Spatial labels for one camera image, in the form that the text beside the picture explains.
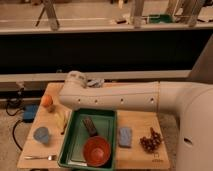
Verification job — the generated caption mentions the yellow banana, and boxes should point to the yellow banana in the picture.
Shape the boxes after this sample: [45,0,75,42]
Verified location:
[55,111,68,135]

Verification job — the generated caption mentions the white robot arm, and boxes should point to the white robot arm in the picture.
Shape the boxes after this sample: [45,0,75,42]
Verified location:
[59,71,213,171]

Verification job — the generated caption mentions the blue plastic cup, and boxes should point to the blue plastic cup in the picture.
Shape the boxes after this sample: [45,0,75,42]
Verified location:
[33,127,50,144]

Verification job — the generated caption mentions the brown chocolate bar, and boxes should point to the brown chocolate bar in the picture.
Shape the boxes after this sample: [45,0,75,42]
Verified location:
[83,117,98,137]

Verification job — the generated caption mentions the blue sponge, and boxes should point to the blue sponge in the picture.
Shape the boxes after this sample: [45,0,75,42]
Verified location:
[118,127,132,148]

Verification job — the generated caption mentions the orange fruit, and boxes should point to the orange fruit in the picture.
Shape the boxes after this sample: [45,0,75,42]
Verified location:
[41,94,53,107]

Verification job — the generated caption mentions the orange bowl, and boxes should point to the orange bowl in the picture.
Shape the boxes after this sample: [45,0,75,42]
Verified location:
[83,136,111,167]

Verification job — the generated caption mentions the bunch of dark grapes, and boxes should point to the bunch of dark grapes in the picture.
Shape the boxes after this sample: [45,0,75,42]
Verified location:
[140,128,163,153]

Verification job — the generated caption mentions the green plastic tray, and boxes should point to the green plastic tray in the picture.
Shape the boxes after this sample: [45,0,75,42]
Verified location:
[58,109,117,171]

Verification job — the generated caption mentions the blue box on floor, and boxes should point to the blue box on floor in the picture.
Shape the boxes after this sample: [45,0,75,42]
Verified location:
[22,105,38,123]

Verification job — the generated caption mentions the silver fork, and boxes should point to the silver fork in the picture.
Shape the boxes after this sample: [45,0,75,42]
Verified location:
[24,155,57,161]

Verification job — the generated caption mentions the black cable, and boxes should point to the black cable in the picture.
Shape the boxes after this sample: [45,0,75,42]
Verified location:
[12,119,28,152]

